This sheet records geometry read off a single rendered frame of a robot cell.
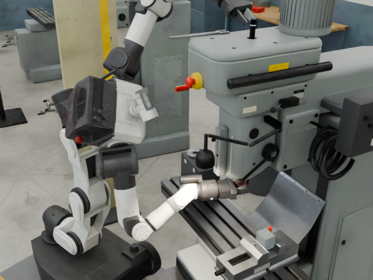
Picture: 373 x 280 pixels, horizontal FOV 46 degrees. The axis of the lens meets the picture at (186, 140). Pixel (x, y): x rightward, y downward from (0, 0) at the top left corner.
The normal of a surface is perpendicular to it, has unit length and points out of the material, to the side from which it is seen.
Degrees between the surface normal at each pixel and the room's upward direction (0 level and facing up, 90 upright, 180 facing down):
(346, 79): 90
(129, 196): 75
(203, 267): 0
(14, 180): 0
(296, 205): 63
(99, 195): 81
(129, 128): 59
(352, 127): 90
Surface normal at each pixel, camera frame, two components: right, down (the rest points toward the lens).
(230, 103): -0.88, 0.21
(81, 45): 0.47, 0.41
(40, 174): 0.01, -0.89
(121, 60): -0.21, -0.04
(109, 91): 0.65, -0.20
